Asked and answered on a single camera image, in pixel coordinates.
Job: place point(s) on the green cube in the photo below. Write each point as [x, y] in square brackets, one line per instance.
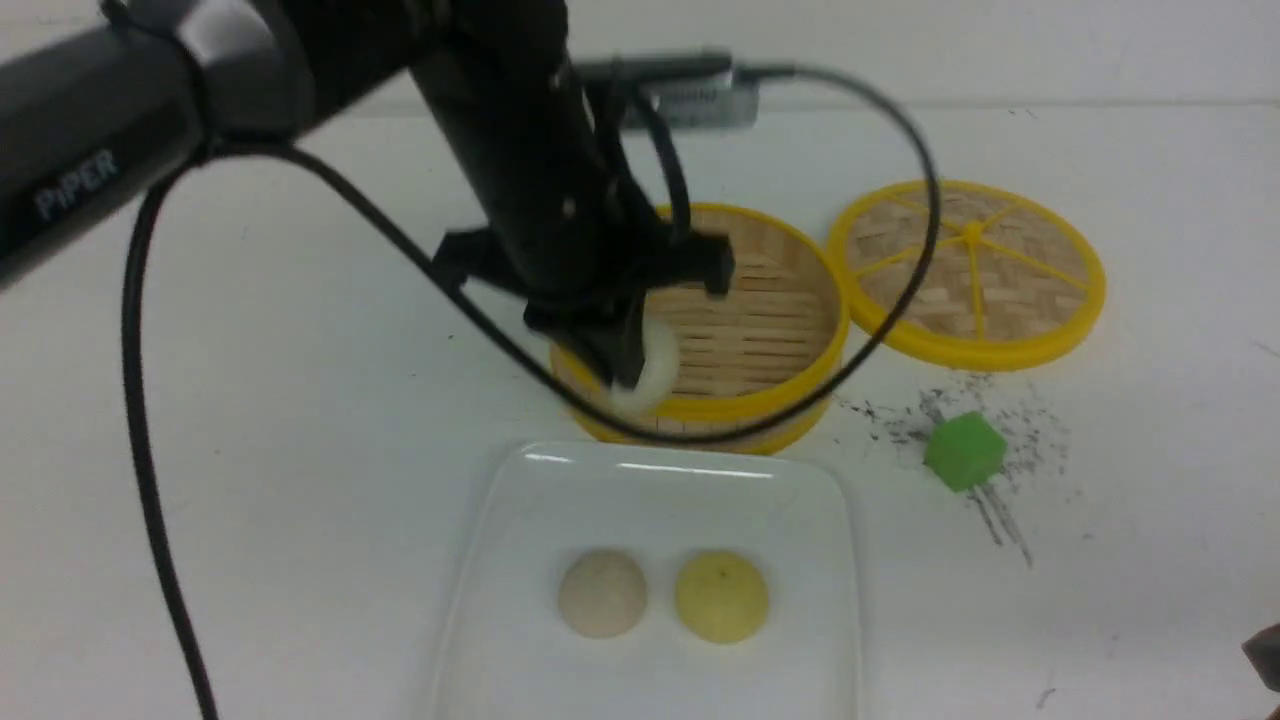
[965, 451]

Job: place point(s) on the yellow steamed bun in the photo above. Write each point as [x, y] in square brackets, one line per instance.
[722, 597]

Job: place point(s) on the white square plate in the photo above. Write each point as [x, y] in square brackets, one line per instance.
[507, 653]

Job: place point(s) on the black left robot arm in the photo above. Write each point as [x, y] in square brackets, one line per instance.
[585, 203]

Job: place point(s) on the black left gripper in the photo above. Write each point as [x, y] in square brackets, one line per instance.
[596, 310]

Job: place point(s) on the pale steamed bun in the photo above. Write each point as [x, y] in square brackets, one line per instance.
[659, 376]

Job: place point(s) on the beige steamed bun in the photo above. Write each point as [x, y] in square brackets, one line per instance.
[603, 594]

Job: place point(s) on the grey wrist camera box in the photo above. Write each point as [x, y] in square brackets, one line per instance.
[695, 89]

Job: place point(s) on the bamboo steamer lid yellow rim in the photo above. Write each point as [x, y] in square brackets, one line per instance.
[1011, 285]

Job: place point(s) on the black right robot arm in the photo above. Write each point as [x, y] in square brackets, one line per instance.
[1262, 651]

